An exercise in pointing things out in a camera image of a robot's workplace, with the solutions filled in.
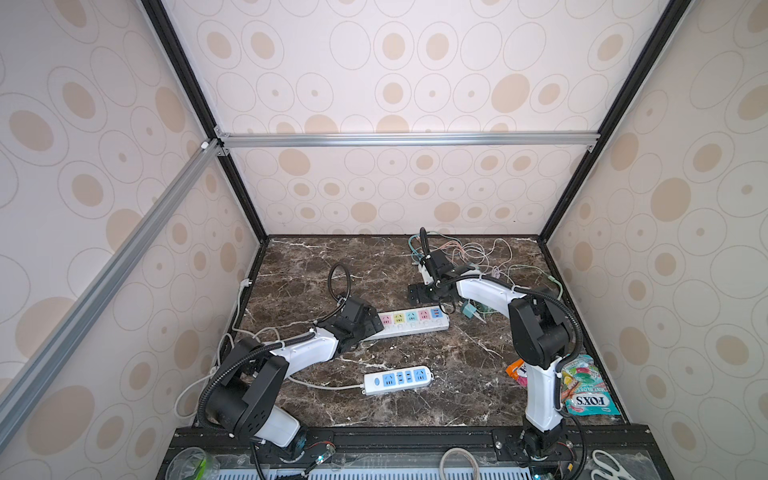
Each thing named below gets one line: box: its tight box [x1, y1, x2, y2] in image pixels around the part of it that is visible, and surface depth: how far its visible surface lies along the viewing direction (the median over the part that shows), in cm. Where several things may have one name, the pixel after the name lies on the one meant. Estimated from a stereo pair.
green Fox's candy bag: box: [560, 354, 621, 416], surface depth 81 cm
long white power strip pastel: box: [362, 306, 450, 341], surface depth 95 cm
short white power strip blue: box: [362, 366, 434, 395], surface depth 83 cm
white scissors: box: [590, 449, 637, 480], surface depth 71 cm
